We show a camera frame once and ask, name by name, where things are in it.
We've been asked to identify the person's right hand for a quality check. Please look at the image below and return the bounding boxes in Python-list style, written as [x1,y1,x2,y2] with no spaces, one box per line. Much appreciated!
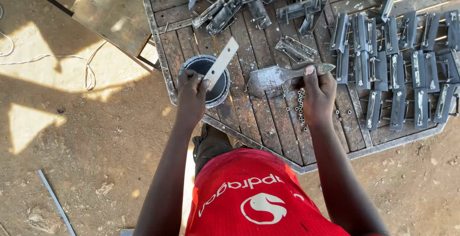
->
[293,65,338,127]

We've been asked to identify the person's left hand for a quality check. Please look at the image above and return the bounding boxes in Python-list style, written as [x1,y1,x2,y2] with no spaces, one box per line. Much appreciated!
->
[175,69,212,122]

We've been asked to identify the pale metal strip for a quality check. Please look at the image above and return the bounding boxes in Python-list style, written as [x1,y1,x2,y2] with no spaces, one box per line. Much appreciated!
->
[203,36,239,92]

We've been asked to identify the paint-covered grey paint brush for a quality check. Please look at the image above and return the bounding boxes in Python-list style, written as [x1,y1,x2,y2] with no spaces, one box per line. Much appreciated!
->
[247,63,336,92]

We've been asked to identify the row of small metal nuts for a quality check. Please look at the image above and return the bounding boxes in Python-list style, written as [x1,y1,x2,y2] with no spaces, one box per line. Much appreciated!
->
[286,88,308,132]

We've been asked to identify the round can of grey paint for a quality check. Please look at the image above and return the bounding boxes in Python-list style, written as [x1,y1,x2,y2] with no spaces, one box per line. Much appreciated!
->
[178,54,231,109]

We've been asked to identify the person's dark trousers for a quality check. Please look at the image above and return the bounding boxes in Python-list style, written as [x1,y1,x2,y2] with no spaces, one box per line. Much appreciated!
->
[192,123,235,178]

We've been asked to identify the single bare metal latch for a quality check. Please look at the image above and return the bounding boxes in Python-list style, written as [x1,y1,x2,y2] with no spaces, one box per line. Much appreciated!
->
[275,36,319,63]

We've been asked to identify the rows of grey painted latches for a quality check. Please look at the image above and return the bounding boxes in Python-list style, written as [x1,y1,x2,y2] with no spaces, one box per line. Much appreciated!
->
[329,10,460,132]

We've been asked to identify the pile of bare metal latches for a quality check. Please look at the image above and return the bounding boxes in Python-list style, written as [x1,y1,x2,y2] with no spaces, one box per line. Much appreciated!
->
[192,0,326,37]

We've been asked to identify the shiny metal sheet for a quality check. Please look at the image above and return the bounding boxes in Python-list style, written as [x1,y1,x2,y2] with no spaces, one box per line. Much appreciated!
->
[70,0,154,58]

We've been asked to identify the person's red printed shirt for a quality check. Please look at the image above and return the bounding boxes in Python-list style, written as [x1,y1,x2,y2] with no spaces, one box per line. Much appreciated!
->
[184,148,351,236]

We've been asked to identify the long grey metal channel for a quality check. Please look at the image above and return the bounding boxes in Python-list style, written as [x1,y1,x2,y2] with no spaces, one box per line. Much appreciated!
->
[380,0,401,23]

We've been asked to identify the thin metal rod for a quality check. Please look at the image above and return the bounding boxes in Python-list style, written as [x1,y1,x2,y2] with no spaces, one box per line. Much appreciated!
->
[37,169,77,236]

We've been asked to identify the white cable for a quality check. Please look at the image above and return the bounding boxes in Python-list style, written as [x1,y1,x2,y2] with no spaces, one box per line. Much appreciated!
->
[0,0,108,91]

